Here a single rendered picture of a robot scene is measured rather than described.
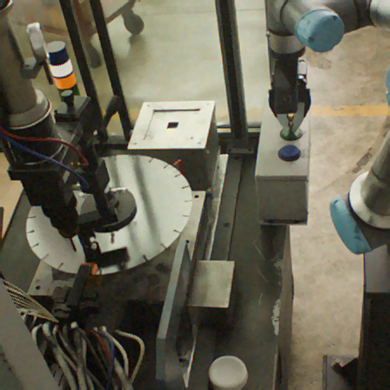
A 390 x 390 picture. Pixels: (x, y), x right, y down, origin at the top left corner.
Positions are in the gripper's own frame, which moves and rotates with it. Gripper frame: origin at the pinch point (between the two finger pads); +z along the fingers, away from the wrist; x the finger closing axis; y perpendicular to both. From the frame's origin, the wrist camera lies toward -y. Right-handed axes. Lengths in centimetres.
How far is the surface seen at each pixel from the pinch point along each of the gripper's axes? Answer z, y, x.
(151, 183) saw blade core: -3.6, -21.4, 26.7
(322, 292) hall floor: 91, 27, -6
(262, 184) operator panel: 4.5, -13.0, 5.6
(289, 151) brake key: 0.6, -6.4, 0.1
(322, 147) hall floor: 91, 105, -6
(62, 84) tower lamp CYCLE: -16, -4, 48
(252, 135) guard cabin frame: 13.4, 15.2, 10.8
